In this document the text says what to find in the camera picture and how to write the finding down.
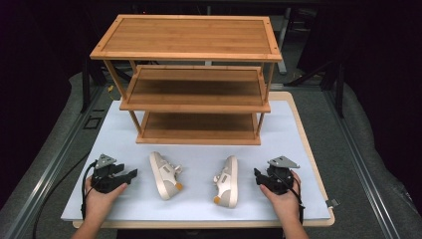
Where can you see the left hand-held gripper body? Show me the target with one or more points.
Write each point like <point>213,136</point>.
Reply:
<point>104,177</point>

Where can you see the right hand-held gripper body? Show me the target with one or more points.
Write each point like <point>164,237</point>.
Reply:
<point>281,176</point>

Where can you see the beige and white sneaker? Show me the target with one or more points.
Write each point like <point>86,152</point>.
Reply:
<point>164,177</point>
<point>228,186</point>

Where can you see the wooden three-tier shoe rack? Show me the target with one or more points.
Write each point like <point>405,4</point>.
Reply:
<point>189,36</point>

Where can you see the person's left hand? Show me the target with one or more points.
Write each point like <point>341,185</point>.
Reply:
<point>99,202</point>

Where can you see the person's right hand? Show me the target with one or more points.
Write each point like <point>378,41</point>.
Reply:
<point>285,205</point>

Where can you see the light wooden board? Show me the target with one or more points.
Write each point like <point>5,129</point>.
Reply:
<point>312,146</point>

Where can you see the small metal clip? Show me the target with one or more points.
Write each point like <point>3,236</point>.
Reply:
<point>332,203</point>

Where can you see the white table mat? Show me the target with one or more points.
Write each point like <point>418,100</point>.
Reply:
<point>199,202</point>

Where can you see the small yellow tag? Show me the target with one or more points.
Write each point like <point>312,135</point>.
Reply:
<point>110,88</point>

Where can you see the black stand leg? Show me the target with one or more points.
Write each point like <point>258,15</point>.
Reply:
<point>339,89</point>
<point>86,86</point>

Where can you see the grey metal stand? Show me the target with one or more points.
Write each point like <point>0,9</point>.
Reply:
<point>283,40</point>

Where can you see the aluminium rail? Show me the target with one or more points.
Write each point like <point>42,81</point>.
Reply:
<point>361,166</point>
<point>49,172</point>

